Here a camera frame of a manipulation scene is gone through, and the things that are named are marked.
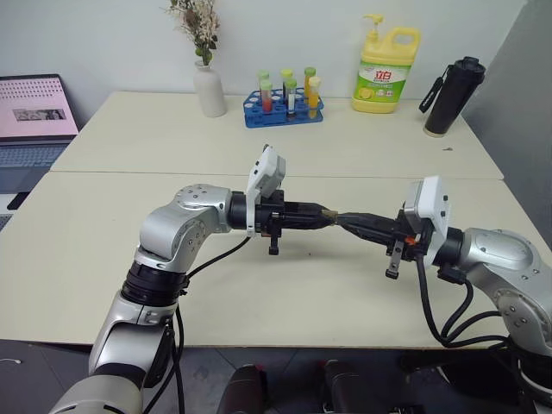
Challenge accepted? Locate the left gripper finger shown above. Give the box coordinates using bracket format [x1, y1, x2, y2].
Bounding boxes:
[282, 201, 329, 216]
[282, 214, 336, 232]

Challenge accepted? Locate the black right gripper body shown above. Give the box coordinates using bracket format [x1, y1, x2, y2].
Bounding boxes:
[384, 210, 435, 280]

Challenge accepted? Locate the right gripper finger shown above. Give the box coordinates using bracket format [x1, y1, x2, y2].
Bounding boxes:
[336, 210, 401, 235]
[340, 222, 397, 252]

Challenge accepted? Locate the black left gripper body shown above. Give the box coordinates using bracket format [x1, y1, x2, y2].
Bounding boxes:
[254, 189, 286, 256]

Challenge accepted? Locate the blue test tube rack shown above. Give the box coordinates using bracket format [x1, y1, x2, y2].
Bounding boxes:
[241, 88, 325, 129]

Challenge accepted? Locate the yellow-capped orange liquid tube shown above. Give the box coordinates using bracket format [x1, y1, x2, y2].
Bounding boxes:
[306, 76, 323, 121]

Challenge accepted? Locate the green-capped white black tube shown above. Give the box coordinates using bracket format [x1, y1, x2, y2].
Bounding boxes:
[285, 78, 299, 121]

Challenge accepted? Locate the green-capped orange liquid tube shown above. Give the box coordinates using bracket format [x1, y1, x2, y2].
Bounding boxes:
[303, 66, 318, 99]

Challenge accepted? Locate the white ceramic vase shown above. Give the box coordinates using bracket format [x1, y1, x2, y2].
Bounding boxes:
[191, 60, 229, 119]

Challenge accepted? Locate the yellow dish soap pump bottle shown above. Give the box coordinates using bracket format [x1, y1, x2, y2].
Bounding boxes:
[350, 14, 422, 115]

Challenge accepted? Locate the dark rounded shape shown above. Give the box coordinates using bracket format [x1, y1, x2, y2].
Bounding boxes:
[316, 359, 373, 414]
[214, 363, 269, 414]

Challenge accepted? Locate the dried flower bouquet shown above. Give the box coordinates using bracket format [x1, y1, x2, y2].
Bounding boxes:
[163, 0, 223, 68]

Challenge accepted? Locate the black flat device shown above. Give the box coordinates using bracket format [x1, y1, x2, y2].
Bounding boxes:
[5, 191, 33, 212]

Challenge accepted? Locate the grey laptop with pink screen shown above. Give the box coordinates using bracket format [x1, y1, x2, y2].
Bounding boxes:
[0, 73, 81, 196]

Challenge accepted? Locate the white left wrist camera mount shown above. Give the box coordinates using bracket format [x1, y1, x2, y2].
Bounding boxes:
[244, 145, 288, 239]

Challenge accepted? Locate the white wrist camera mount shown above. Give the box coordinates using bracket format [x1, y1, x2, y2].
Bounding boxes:
[244, 145, 288, 239]
[402, 174, 452, 267]

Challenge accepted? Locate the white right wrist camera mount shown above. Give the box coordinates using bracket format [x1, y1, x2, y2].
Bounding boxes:
[402, 174, 452, 267]

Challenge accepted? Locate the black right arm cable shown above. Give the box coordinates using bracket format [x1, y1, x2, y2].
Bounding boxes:
[414, 253, 518, 351]

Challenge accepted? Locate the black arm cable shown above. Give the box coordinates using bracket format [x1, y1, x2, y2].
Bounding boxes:
[414, 253, 518, 351]
[143, 234, 254, 414]

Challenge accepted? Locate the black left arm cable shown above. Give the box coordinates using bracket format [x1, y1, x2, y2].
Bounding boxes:
[143, 234, 254, 414]

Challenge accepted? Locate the black thermos bottle with strap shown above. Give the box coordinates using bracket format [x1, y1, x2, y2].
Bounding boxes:
[419, 55, 486, 139]

